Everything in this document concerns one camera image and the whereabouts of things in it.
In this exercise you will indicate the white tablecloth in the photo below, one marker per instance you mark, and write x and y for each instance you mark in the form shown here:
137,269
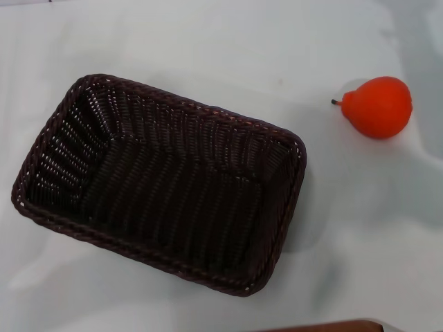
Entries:
221,41

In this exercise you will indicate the red toy pear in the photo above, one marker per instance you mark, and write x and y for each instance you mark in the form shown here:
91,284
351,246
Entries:
379,109

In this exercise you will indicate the dark brown woven basket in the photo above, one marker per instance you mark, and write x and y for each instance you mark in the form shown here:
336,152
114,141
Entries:
166,193

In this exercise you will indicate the brown wooden edge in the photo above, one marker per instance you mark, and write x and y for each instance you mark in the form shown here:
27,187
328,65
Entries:
322,326

